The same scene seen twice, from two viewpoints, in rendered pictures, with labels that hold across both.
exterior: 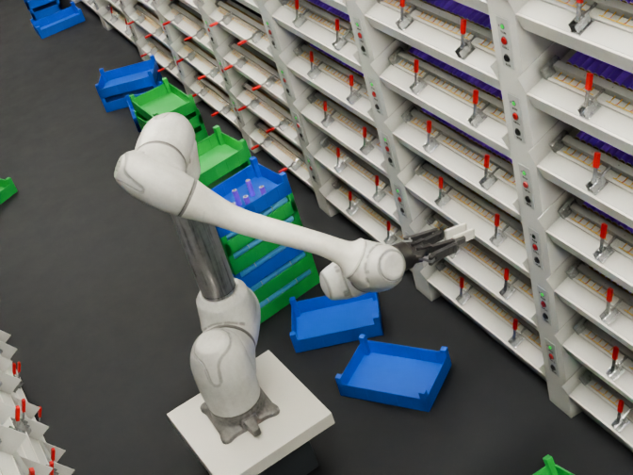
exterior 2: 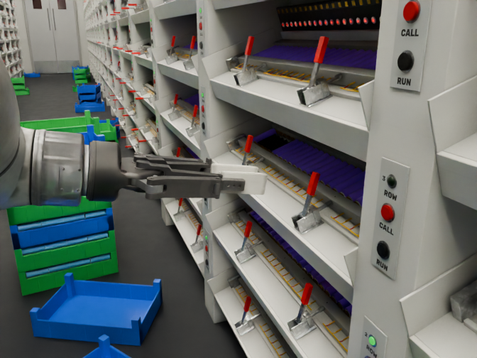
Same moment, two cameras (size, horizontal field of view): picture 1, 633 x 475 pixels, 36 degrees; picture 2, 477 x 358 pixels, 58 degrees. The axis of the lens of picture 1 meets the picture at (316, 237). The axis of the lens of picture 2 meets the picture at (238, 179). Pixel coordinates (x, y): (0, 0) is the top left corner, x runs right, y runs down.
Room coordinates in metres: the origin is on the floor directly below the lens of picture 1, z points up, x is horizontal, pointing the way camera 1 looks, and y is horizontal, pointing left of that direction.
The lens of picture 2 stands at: (1.52, -0.36, 0.77)
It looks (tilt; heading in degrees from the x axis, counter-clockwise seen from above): 19 degrees down; 359
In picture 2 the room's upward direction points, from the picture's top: straight up
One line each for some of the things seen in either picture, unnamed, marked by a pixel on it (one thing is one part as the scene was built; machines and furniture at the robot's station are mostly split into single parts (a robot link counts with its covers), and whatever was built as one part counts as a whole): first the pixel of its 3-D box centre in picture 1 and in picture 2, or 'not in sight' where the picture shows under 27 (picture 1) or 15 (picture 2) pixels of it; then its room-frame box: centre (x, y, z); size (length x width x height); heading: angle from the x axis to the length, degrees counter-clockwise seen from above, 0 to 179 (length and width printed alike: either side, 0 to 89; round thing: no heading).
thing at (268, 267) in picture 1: (257, 251); (60, 217); (2.85, 0.21, 0.20); 0.30 x 0.20 x 0.08; 118
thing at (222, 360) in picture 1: (222, 367); not in sight; (2.07, 0.35, 0.41); 0.18 x 0.16 x 0.22; 167
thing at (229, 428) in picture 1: (239, 407); not in sight; (2.04, 0.35, 0.27); 0.22 x 0.18 x 0.06; 19
